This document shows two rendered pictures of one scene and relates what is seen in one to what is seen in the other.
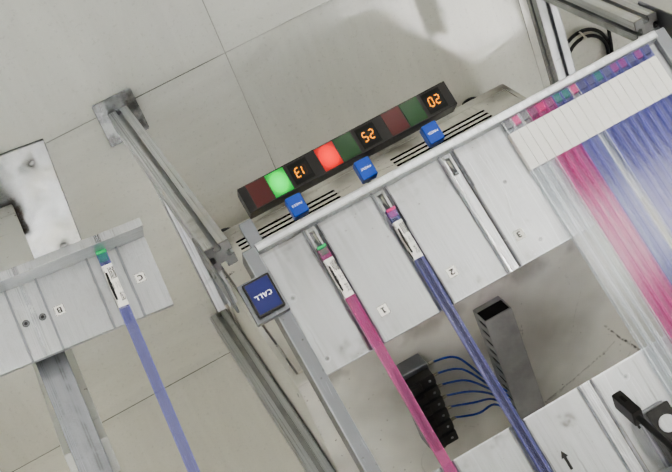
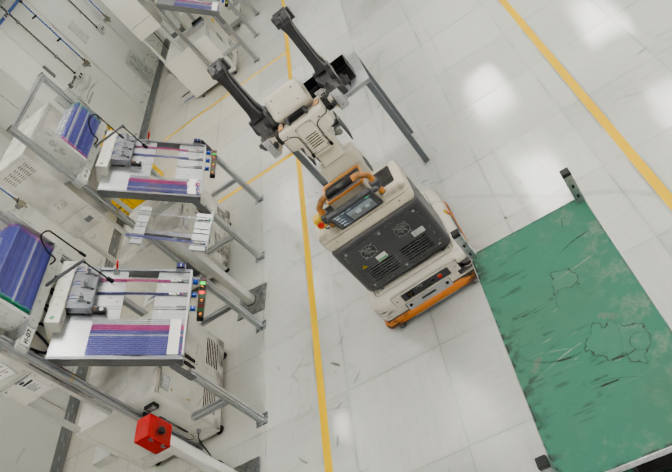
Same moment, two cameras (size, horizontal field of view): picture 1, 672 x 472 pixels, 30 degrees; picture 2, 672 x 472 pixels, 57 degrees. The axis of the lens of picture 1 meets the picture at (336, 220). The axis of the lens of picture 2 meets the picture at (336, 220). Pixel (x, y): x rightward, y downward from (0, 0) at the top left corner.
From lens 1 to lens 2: 331 cm
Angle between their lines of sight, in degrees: 60
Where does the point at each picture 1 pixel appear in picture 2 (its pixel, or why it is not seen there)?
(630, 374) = (115, 315)
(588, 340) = (132, 376)
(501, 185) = (172, 314)
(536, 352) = not seen: hidden behind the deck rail
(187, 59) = (266, 341)
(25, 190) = (255, 305)
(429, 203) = (178, 301)
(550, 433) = (117, 298)
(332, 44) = (254, 381)
